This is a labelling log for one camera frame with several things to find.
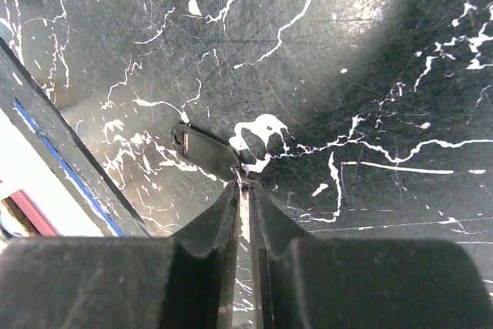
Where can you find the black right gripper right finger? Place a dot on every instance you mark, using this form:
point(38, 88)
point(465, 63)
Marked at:
point(301, 281)

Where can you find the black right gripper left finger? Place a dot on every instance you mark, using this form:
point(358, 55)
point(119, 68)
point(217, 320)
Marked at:
point(182, 281)

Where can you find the black tag key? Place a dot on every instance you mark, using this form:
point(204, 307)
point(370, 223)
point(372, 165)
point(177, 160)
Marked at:
point(208, 153)

